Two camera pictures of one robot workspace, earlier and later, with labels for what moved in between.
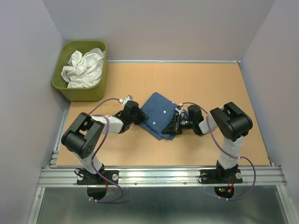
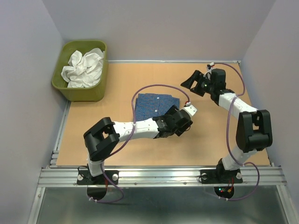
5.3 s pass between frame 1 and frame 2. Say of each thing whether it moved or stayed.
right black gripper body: moved
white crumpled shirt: stayed
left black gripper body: moved
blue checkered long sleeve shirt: moved
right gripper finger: moved
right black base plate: stayed
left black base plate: stayed
